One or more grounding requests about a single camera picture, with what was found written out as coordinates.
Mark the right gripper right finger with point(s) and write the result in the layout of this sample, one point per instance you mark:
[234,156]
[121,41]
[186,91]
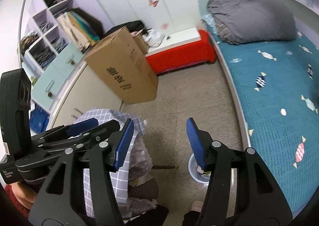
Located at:
[242,190]

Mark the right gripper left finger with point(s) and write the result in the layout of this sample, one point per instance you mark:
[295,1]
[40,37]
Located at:
[60,200]

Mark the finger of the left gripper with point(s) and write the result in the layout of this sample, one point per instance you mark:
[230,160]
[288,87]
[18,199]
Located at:
[51,152]
[74,127]

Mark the person's left hand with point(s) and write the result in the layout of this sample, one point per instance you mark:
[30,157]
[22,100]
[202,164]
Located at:
[24,194]

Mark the blue plastic bag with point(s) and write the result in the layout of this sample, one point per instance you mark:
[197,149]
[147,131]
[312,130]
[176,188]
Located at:
[39,120]

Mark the white low cabinet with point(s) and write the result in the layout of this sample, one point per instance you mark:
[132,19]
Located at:
[82,91]

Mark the pink slipper foot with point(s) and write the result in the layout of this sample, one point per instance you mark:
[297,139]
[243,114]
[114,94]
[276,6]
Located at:
[197,206]

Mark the light blue plastic bucket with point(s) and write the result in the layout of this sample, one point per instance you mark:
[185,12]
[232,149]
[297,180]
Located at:
[196,172]

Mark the large cardboard box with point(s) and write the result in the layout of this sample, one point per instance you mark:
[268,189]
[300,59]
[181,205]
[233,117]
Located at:
[119,62]

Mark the hanging jackets row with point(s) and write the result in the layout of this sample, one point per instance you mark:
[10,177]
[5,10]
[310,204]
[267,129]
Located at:
[82,29]

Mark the lilac stair shelf unit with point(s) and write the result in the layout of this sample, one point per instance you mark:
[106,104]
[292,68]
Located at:
[46,49]

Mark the teal candy-print mattress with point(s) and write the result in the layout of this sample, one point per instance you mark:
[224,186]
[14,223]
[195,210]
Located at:
[274,85]

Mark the black clothes pile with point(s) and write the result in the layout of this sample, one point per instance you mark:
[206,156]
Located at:
[131,26]

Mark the white plastic bag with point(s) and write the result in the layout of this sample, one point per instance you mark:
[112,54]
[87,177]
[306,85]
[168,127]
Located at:
[153,38]

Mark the red covered low bench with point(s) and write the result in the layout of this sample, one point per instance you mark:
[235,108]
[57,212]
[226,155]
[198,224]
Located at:
[183,56]

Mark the grey folded duvet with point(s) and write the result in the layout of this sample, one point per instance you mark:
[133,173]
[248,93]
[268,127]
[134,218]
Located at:
[245,21]

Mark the teal bunk bed frame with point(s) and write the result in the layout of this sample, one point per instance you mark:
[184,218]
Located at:
[269,53]

